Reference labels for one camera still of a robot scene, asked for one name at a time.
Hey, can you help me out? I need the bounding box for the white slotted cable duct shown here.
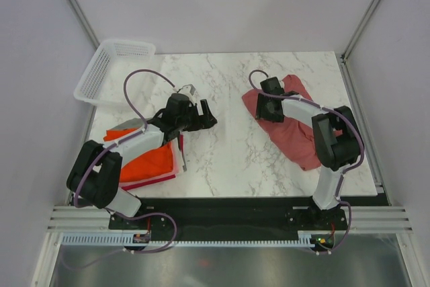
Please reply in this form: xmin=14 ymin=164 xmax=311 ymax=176
xmin=61 ymin=232 xmax=322 ymax=247

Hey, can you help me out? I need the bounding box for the crimson folded t-shirt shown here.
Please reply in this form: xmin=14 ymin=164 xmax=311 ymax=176
xmin=122 ymin=134 xmax=183 ymax=191

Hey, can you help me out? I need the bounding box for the left aluminium frame post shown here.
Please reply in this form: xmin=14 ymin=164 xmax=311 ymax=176
xmin=67 ymin=0 xmax=100 ymax=50

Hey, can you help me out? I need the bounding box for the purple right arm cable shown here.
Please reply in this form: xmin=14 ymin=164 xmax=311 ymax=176
xmin=249 ymin=70 xmax=366 ymax=256

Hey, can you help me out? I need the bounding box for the light pink folded t-shirt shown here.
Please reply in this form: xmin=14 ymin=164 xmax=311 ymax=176
xmin=119 ymin=167 xmax=177 ymax=188

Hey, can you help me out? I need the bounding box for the dusty pink t-shirt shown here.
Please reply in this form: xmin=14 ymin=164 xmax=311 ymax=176
xmin=242 ymin=75 xmax=321 ymax=171

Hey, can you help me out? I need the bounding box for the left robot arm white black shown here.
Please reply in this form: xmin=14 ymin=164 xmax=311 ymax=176
xmin=67 ymin=93 xmax=218 ymax=229

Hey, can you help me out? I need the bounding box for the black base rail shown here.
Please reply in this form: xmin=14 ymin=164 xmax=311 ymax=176
xmin=109 ymin=197 xmax=348 ymax=240

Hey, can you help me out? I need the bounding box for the right aluminium frame post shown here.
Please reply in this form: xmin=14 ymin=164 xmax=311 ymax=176
xmin=337 ymin=0 xmax=383 ymax=65

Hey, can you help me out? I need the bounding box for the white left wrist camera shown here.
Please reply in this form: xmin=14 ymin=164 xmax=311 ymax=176
xmin=174 ymin=84 xmax=196 ymax=104

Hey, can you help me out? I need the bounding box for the white folded t-shirt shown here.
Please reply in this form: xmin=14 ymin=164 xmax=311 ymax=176
xmin=172 ymin=137 xmax=187 ymax=173

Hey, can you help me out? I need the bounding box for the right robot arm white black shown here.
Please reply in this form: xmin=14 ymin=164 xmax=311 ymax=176
xmin=256 ymin=77 xmax=364 ymax=229

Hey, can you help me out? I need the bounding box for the white plastic basket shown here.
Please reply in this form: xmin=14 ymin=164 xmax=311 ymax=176
xmin=73 ymin=38 xmax=163 ymax=110

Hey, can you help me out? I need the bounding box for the aluminium frame post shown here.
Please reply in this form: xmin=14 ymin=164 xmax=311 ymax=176
xmin=67 ymin=0 xmax=100 ymax=50
xmin=337 ymin=0 xmax=383 ymax=65

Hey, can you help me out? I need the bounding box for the orange folded t-shirt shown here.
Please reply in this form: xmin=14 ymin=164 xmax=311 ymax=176
xmin=120 ymin=143 xmax=174 ymax=183

